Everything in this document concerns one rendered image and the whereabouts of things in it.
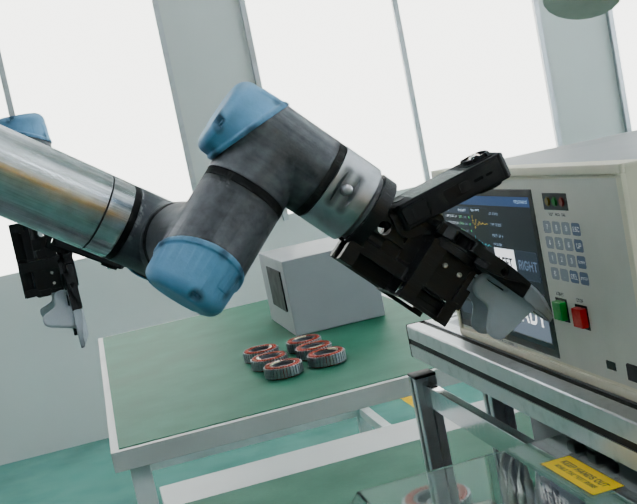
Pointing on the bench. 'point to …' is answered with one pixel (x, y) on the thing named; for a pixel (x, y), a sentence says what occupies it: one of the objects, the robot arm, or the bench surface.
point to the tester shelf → (541, 393)
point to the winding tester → (592, 258)
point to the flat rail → (473, 419)
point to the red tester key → (579, 317)
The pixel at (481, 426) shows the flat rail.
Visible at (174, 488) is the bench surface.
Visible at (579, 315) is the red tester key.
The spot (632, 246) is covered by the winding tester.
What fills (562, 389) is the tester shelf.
